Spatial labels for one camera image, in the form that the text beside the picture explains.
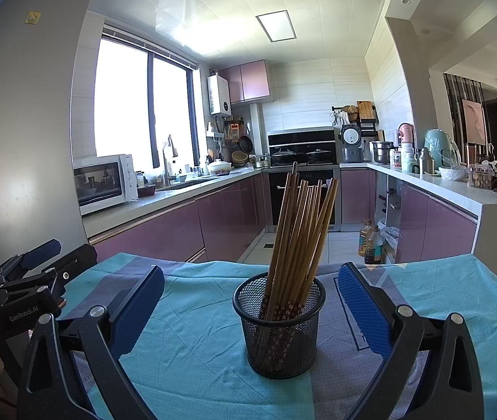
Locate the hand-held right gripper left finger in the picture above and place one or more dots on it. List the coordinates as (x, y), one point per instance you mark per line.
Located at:
(139, 306)

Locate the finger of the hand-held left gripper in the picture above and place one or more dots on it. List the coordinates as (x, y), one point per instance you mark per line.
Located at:
(78, 264)
(42, 252)

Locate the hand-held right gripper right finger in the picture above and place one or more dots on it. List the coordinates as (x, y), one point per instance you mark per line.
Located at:
(362, 310)

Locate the black mesh cup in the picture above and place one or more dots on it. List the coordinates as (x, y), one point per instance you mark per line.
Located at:
(307, 345)

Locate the bunch of wooden chopsticks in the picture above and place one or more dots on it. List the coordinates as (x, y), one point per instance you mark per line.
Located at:
(292, 236)

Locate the dark sauce bottle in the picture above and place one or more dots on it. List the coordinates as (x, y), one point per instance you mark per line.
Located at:
(376, 247)

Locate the teal grey tablecloth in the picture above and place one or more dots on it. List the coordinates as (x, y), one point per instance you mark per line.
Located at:
(441, 306)

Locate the white microwave oven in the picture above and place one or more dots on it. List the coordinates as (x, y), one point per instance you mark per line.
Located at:
(99, 183)

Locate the pink peninsula cabinets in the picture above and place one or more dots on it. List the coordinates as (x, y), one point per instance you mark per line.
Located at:
(439, 229)

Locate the long pink base cabinets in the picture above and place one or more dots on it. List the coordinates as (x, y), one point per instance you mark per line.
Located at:
(213, 218)

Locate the narrow pink base cabinet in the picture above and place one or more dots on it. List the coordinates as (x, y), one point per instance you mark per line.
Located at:
(358, 194)

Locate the steel sink faucet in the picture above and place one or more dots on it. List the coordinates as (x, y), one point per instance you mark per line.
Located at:
(166, 164)

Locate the grey refrigerator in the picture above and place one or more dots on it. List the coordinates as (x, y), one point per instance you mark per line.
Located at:
(25, 118)

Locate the black stove with oven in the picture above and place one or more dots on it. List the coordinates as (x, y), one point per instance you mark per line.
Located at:
(274, 201)

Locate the steel stock pot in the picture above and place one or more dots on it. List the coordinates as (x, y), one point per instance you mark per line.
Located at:
(382, 153)

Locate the black lidded wok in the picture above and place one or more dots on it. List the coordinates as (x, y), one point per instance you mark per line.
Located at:
(283, 157)
(319, 156)

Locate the white casserole pot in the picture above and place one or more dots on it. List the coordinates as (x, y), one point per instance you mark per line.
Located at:
(219, 167)

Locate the steel thermos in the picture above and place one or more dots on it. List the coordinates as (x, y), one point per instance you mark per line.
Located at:
(426, 162)

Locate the white plastic bag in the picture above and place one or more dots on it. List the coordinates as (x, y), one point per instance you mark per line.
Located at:
(453, 174)

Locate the silver rice cooker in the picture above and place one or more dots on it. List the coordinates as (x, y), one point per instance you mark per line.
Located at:
(351, 142)

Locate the kitchen window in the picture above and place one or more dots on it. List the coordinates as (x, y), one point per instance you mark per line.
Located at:
(121, 96)

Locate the clear plastic container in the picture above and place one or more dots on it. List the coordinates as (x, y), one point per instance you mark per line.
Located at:
(480, 177)

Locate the pink kettle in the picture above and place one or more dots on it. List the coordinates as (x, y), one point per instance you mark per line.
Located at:
(406, 134)

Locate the hanging pans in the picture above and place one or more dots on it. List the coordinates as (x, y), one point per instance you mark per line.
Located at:
(244, 142)

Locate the striped curtain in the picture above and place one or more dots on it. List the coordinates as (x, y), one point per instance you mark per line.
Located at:
(454, 111)

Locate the white water heater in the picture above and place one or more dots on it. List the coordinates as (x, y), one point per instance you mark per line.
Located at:
(218, 94)

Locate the ceiling light panel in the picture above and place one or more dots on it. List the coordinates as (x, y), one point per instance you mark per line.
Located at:
(275, 26)

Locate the wall rack with cutting board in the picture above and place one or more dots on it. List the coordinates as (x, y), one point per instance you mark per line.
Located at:
(366, 116)

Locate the pink wall cabinets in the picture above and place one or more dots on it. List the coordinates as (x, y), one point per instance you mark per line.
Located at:
(248, 81)

